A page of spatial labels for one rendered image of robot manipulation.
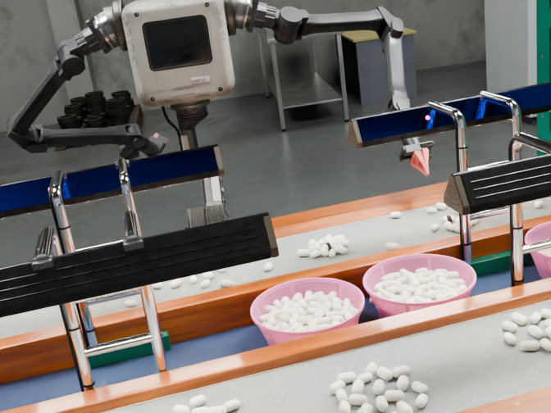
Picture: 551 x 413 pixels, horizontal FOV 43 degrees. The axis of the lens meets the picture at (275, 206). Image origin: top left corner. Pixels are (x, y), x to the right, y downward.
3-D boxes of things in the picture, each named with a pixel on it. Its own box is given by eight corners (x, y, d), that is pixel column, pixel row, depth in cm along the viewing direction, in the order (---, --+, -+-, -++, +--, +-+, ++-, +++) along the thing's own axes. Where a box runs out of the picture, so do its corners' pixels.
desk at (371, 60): (389, 79, 833) (385, 21, 811) (420, 97, 717) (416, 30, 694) (337, 86, 830) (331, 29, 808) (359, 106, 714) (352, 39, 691)
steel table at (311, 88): (321, 88, 829) (312, 6, 798) (352, 121, 654) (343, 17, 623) (263, 97, 826) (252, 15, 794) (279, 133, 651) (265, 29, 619)
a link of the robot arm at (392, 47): (378, 38, 252) (389, 15, 243) (393, 43, 253) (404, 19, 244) (384, 127, 227) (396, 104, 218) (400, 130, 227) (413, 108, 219)
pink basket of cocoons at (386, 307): (343, 314, 175) (340, 279, 171) (419, 277, 188) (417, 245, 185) (422, 353, 153) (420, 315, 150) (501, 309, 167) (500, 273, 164)
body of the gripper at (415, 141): (435, 144, 214) (426, 125, 218) (404, 151, 212) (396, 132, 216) (430, 156, 220) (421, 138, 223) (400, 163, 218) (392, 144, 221)
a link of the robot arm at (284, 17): (381, 23, 257) (391, 1, 249) (396, 49, 251) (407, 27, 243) (270, 29, 241) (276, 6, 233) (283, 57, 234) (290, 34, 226)
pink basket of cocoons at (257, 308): (245, 325, 175) (240, 292, 172) (346, 301, 180) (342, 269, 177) (270, 382, 151) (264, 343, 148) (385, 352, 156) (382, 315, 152)
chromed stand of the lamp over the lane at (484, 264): (430, 254, 201) (420, 101, 186) (493, 239, 205) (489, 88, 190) (462, 279, 183) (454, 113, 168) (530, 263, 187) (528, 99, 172)
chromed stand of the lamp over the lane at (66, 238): (88, 332, 183) (47, 170, 168) (164, 315, 187) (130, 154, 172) (88, 369, 166) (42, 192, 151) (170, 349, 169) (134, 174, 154)
